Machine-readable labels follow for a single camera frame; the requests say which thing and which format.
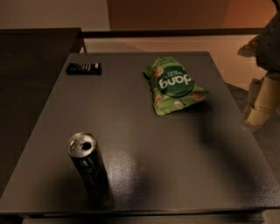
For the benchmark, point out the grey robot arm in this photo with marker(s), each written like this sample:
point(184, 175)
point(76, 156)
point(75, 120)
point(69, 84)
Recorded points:
point(265, 47)

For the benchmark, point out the dark blue drink can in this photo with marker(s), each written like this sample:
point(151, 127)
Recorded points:
point(83, 149)

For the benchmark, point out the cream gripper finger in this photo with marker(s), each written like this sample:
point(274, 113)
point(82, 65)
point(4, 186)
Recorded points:
point(263, 99)

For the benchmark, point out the green dang chips bag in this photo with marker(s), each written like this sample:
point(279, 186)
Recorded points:
point(171, 86)

